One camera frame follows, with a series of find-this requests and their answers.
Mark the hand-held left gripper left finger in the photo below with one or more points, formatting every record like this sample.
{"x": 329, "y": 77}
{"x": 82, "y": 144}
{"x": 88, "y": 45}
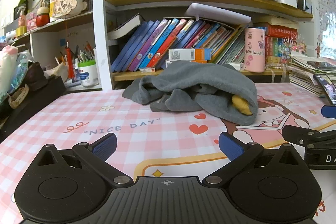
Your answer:
{"x": 105, "y": 146}

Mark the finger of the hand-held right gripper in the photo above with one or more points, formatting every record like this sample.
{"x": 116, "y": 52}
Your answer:
{"x": 296, "y": 134}
{"x": 329, "y": 111}

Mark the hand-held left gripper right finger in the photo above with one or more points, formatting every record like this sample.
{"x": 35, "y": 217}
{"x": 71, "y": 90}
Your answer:
{"x": 231, "y": 146}

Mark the grey fleece sweater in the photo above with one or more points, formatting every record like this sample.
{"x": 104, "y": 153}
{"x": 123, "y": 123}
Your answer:
{"x": 183, "y": 74}

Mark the yellow cloth piece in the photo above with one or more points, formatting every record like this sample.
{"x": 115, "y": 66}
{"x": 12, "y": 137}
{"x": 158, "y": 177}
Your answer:
{"x": 242, "y": 104}

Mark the stack of magazines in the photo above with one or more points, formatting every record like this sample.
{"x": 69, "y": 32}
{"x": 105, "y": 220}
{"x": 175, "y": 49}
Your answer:
{"x": 302, "y": 77}

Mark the black flat device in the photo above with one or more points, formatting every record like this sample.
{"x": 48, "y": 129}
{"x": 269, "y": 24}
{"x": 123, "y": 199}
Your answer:
{"x": 321, "y": 64}

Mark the white jar with green lid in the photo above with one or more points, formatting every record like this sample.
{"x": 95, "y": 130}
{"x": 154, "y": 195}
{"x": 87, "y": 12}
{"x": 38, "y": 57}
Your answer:
{"x": 88, "y": 74}

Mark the colourful beaded ornaments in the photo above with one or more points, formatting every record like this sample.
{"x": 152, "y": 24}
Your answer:
{"x": 292, "y": 47}

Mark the white charger plug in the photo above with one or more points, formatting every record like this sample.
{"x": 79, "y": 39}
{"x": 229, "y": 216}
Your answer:
{"x": 238, "y": 67}

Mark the large black box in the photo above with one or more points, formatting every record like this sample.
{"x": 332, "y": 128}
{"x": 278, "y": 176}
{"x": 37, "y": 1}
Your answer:
{"x": 34, "y": 103}

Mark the crumpled white tissue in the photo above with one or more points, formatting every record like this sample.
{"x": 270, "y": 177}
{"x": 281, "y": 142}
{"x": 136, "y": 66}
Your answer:
{"x": 57, "y": 73}

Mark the small red white box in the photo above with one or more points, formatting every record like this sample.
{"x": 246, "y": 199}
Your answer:
{"x": 148, "y": 70}

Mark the pink sticker-covered cup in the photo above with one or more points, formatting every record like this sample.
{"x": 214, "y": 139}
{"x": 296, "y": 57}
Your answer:
{"x": 254, "y": 53}

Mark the red tassel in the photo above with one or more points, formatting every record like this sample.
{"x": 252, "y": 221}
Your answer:
{"x": 69, "y": 61}

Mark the bunch of pens and pencils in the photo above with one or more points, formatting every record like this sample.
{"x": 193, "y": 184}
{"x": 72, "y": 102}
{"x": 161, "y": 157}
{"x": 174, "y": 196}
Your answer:
{"x": 84, "y": 53}

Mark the brown leather pouch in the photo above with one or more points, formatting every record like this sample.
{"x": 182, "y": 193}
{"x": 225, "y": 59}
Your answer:
{"x": 36, "y": 74}

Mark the row of colourful thin books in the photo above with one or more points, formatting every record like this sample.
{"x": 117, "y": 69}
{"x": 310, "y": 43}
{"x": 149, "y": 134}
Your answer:
{"x": 147, "y": 48}

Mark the small black box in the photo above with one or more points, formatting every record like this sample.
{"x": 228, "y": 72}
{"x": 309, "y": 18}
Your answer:
{"x": 304, "y": 2}

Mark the iridescent plastic bag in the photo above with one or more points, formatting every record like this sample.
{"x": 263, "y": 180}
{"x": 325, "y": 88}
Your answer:
{"x": 22, "y": 66}

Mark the white wooden bookshelf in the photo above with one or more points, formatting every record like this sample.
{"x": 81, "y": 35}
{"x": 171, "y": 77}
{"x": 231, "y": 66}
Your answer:
{"x": 101, "y": 29}

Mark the thick black paperback book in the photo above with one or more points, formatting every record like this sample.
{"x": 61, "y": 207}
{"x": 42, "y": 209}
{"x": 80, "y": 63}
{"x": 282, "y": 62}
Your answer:
{"x": 126, "y": 27}

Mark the white pink plush toy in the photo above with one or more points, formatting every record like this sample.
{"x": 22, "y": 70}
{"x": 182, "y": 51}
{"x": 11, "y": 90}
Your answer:
{"x": 6, "y": 66}

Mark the white tablet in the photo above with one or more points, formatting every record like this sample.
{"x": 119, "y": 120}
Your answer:
{"x": 218, "y": 14}

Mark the yellow tape roll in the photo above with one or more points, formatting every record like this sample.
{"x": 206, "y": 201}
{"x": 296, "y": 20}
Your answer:
{"x": 21, "y": 32}

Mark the red round doll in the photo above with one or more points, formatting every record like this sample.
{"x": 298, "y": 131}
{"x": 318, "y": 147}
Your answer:
{"x": 42, "y": 18}

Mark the pink patterned box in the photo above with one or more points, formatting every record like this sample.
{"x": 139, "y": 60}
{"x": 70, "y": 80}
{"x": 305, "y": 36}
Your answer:
{"x": 32, "y": 22}

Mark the pink trigger spray bottle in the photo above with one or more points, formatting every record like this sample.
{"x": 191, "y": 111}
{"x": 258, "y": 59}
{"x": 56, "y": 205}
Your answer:
{"x": 21, "y": 18}

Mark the wall chart poster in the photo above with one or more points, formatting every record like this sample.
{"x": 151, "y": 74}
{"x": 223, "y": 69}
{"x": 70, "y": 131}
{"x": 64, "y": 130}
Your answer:
{"x": 325, "y": 16}

